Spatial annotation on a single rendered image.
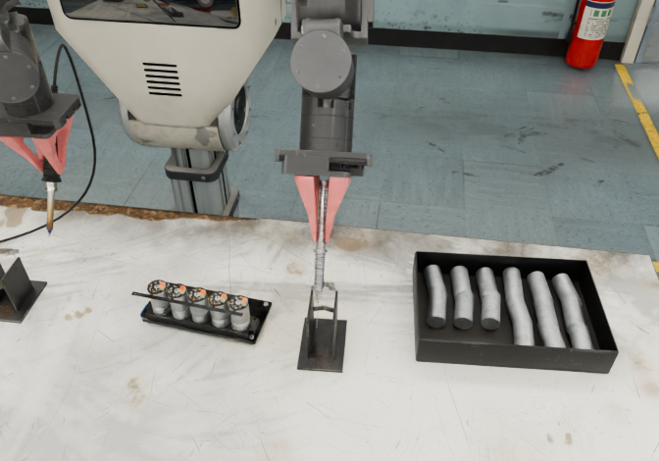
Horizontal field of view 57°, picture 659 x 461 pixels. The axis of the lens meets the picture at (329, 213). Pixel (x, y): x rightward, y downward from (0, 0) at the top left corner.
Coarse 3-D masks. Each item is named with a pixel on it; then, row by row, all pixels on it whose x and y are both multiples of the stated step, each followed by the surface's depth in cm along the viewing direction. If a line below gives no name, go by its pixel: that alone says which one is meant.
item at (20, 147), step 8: (72, 112) 77; (0, 136) 74; (8, 136) 74; (16, 136) 75; (8, 144) 75; (16, 144) 75; (24, 144) 76; (24, 152) 76; (40, 152) 80; (32, 160) 78; (40, 160) 80; (40, 168) 80
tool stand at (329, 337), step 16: (336, 304) 75; (304, 320) 82; (320, 320) 82; (336, 320) 78; (304, 336) 80; (320, 336) 80; (336, 336) 80; (304, 352) 78; (320, 352) 78; (336, 352) 78; (304, 368) 76; (320, 368) 76; (336, 368) 76
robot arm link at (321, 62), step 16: (368, 0) 63; (368, 16) 63; (304, 32) 56; (320, 32) 55; (336, 32) 55; (352, 32) 62; (304, 48) 56; (320, 48) 56; (336, 48) 55; (304, 64) 56; (320, 64) 56; (336, 64) 56; (352, 64) 57; (304, 80) 56; (320, 80) 56; (336, 80) 56; (320, 96) 59; (336, 96) 61
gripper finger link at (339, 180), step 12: (288, 156) 63; (300, 156) 63; (312, 156) 63; (288, 168) 63; (300, 168) 63; (312, 168) 63; (324, 168) 63; (336, 180) 63; (348, 180) 63; (336, 192) 63; (336, 204) 64
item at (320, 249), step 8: (320, 192) 66; (328, 192) 66; (320, 200) 66; (320, 208) 66; (320, 216) 66; (320, 224) 66; (320, 232) 66; (320, 240) 66; (320, 248) 67; (320, 256) 67; (320, 264) 67; (320, 272) 67; (320, 280) 67; (320, 288) 67
